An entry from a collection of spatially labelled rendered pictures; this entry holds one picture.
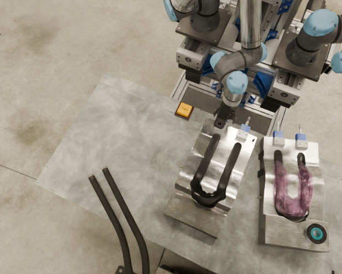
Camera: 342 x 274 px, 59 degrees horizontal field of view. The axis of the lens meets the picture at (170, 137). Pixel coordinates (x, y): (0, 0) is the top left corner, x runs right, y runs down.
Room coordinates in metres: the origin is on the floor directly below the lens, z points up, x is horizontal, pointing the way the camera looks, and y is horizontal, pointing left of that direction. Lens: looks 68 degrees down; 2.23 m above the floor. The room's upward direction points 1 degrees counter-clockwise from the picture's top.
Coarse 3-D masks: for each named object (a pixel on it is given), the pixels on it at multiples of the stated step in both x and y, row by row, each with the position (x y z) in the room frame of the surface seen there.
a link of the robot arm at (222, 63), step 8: (216, 56) 0.73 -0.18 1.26; (224, 56) 0.72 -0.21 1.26; (232, 56) 0.72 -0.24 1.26; (240, 56) 0.72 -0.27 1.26; (216, 64) 0.69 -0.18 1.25; (224, 64) 0.68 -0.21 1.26; (232, 64) 0.69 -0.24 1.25; (240, 64) 0.69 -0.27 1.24; (216, 72) 0.67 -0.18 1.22; (224, 72) 0.65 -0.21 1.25
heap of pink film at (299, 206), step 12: (276, 168) 0.38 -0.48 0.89; (300, 168) 0.38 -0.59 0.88; (276, 180) 0.31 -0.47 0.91; (288, 180) 0.31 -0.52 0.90; (300, 180) 0.31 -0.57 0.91; (312, 180) 0.31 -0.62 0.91; (276, 192) 0.26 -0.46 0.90; (288, 192) 0.26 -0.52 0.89; (300, 192) 0.26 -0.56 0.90; (312, 192) 0.26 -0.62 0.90; (276, 204) 0.21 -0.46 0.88; (288, 204) 0.21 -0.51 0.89; (300, 204) 0.21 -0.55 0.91; (288, 216) 0.16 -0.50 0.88; (300, 216) 0.16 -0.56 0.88
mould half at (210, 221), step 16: (208, 128) 0.58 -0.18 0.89; (208, 144) 0.50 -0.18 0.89; (224, 144) 0.50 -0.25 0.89; (192, 160) 0.42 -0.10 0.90; (224, 160) 0.42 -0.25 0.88; (240, 160) 0.42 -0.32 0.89; (192, 176) 0.33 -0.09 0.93; (208, 176) 0.34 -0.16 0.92; (240, 176) 0.34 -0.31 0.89; (176, 192) 0.28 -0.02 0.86; (208, 192) 0.26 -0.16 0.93; (176, 208) 0.21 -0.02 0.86; (192, 208) 0.21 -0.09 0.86; (208, 208) 0.21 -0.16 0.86; (224, 208) 0.20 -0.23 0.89; (192, 224) 0.14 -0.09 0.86; (208, 224) 0.14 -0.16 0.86
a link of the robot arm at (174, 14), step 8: (168, 0) 1.01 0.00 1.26; (176, 0) 0.98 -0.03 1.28; (184, 0) 0.94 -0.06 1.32; (192, 0) 0.93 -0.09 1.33; (168, 8) 0.99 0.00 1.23; (176, 8) 0.97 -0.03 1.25; (184, 8) 0.97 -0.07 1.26; (192, 8) 0.98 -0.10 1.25; (176, 16) 0.98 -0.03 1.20; (184, 16) 0.99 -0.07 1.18
